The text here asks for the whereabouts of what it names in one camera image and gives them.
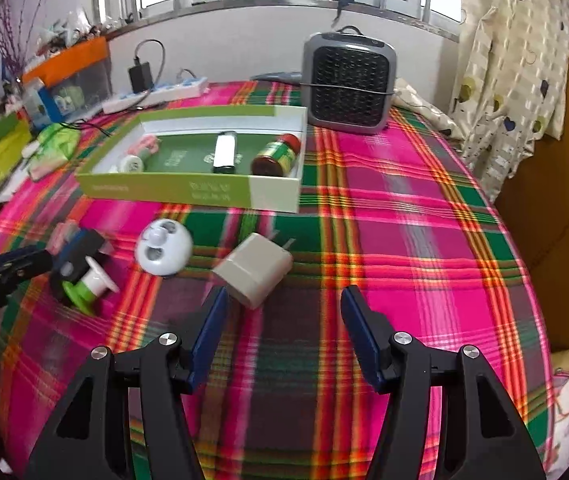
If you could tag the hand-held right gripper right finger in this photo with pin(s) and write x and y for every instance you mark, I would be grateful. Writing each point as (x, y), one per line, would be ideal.
(364, 340)

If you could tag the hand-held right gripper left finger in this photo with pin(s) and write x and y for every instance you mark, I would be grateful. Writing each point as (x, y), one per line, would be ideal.
(209, 335)

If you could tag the black remote with round button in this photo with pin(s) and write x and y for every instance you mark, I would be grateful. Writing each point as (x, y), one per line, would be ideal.
(82, 247)

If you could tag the green white suction knob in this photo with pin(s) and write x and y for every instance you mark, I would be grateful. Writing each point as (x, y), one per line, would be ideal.
(89, 290)

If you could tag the white charger adapter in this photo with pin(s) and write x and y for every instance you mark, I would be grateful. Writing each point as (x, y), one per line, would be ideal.
(254, 270)

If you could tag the white round panda gadget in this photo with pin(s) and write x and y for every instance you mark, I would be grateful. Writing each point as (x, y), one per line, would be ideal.
(164, 247)

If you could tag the white round reel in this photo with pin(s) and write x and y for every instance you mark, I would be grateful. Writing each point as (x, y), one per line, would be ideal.
(131, 163)

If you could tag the green cardboard box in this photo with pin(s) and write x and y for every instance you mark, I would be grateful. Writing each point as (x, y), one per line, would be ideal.
(184, 190)

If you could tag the silver lighter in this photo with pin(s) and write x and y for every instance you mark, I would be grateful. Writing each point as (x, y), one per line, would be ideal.
(224, 152)

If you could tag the brown medicine bottle red cap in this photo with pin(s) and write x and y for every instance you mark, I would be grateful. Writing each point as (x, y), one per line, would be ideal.
(277, 155)

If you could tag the green tissue pack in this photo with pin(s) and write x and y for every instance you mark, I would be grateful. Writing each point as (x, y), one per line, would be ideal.
(54, 152)

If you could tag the pink green plaid blanket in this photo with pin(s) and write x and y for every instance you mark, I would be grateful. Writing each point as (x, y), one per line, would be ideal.
(414, 235)

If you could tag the blue white carton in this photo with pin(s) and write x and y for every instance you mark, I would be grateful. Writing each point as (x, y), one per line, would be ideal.
(39, 102)

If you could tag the clear bin with orange lid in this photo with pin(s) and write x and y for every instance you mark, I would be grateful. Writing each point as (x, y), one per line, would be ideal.
(74, 67)

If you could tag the black plug-in charger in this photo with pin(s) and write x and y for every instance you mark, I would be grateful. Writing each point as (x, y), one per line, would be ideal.
(140, 77)

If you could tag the white power strip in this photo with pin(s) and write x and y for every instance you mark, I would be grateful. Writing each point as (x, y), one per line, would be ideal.
(164, 92)

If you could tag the purple flower branches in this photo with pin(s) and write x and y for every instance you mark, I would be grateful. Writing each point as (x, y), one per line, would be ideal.
(12, 35)

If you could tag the cream patterned pillow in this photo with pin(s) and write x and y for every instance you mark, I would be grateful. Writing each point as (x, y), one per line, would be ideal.
(424, 110)

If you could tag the clutter of small items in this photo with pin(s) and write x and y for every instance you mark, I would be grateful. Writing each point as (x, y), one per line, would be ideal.
(74, 30)

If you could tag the wooden wardrobe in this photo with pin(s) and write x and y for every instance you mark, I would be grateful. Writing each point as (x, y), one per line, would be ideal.
(564, 210)

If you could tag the grey portable fan heater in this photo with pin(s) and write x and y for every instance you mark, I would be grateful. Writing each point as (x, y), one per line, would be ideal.
(349, 85)

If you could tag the grey folded umbrella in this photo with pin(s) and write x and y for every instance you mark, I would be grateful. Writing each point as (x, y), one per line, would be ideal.
(277, 76)

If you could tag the cream patterned curtain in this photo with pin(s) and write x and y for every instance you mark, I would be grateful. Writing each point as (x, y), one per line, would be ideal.
(509, 60)

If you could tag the black hook on window rail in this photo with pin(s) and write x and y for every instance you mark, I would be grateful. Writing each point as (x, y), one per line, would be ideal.
(347, 2)

